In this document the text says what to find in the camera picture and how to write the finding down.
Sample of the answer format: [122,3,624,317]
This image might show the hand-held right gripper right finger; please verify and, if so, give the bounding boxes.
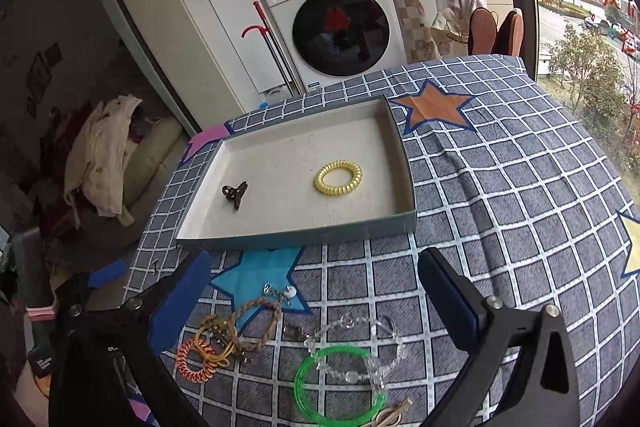
[417,247,581,427]

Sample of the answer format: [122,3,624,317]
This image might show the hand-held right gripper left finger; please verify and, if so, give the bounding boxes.
[47,249,213,427]

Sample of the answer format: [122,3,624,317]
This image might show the orange spiral hair tie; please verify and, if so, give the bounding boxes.
[176,338,223,383]

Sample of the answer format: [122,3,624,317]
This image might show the yellow elastic hair tie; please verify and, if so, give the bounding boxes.
[194,316,241,368]

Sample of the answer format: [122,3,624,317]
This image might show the brown braided bracelet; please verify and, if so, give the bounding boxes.
[220,297,284,353]

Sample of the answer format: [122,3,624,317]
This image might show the clear bead bracelet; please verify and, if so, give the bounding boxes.
[303,313,403,390]

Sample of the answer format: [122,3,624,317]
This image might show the tan hair clip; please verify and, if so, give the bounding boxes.
[372,397,415,427]

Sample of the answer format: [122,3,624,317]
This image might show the green translucent bangle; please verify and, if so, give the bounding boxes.
[293,343,388,425]

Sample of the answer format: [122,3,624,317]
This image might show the shallow grey-blue tray box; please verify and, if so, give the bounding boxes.
[175,96,417,254]

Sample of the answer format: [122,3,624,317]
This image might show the checked blanket with stars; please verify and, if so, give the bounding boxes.
[122,55,640,427]

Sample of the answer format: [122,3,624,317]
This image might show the dark claw hair clip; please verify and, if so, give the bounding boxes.
[221,181,249,212]

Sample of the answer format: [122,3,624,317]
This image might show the beige sofa cushion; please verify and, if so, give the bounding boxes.
[80,117,191,248]

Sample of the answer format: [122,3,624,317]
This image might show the pile of light clothes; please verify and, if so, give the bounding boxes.
[62,94,163,228]

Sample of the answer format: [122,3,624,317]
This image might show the brown chair back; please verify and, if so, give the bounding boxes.
[468,8,497,56]
[497,8,524,58]

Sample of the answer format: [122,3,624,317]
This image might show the white front-load washing machine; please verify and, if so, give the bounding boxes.
[257,0,408,95]

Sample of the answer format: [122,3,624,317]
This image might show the checked hanging cloth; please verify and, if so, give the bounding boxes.
[382,0,436,64]

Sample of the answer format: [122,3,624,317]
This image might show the white tall cabinet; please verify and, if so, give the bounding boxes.
[85,0,261,132]

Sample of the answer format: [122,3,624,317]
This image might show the yellow spiral hair tie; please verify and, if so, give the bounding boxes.
[314,161,364,196]

